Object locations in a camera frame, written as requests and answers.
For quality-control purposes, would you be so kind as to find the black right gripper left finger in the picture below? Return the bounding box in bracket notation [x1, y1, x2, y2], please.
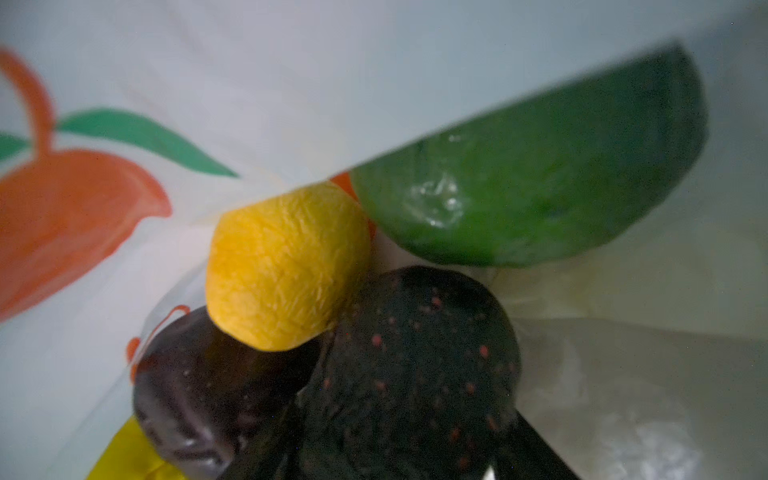
[218, 413, 300, 480]

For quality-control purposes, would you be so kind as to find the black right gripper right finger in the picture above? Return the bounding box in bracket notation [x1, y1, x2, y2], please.
[492, 414, 580, 480]

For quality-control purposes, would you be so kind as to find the dark brown fruit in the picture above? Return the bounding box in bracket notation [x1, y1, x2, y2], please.
[133, 307, 321, 479]

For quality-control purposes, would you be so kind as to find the black fruit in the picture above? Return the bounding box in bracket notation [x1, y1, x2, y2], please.
[296, 266, 521, 479]

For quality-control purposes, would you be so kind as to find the yellow round fruit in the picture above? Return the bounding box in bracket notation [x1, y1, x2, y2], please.
[205, 181, 372, 352]

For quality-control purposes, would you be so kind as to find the green round lime fruit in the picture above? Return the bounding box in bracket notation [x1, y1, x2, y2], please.
[350, 44, 708, 267]

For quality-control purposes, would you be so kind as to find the yellow translucent plastic bag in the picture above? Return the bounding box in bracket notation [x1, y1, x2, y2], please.
[1, 1, 767, 479]

